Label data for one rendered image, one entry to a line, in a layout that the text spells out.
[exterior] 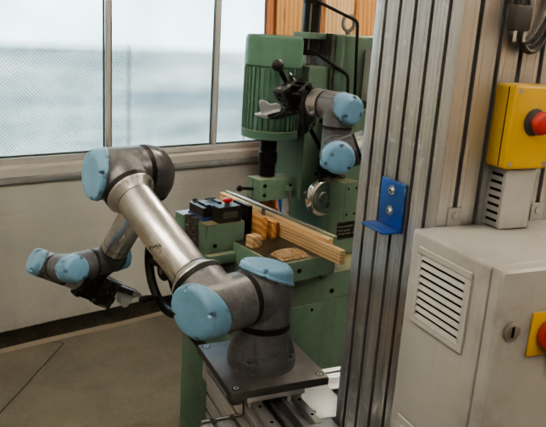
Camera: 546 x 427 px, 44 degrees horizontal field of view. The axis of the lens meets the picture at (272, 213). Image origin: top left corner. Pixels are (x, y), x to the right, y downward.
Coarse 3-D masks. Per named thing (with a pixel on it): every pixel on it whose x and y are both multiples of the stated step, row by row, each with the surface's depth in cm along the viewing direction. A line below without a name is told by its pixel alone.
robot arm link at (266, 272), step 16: (240, 272) 139; (256, 272) 138; (272, 272) 138; (288, 272) 140; (256, 288) 136; (272, 288) 138; (288, 288) 141; (272, 304) 138; (288, 304) 142; (256, 320) 137; (272, 320) 140; (288, 320) 144
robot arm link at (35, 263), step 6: (36, 252) 183; (42, 252) 183; (48, 252) 185; (30, 258) 184; (36, 258) 181; (42, 258) 182; (30, 264) 182; (36, 264) 181; (42, 264) 181; (30, 270) 182; (36, 270) 182; (42, 270) 182; (36, 276) 184; (42, 276) 184; (54, 282) 187; (60, 282) 187
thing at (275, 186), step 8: (248, 176) 214; (256, 176) 213; (280, 176) 216; (288, 176) 216; (248, 184) 214; (256, 184) 210; (264, 184) 210; (272, 184) 212; (280, 184) 214; (288, 184) 216; (248, 192) 215; (256, 192) 211; (264, 192) 211; (272, 192) 213; (280, 192) 215; (288, 192) 217; (256, 200) 211; (264, 200) 212
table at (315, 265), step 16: (240, 240) 205; (272, 240) 207; (208, 256) 198; (224, 256) 200; (240, 256) 201; (256, 256) 194; (272, 256) 192; (320, 256) 195; (304, 272) 192; (320, 272) 196
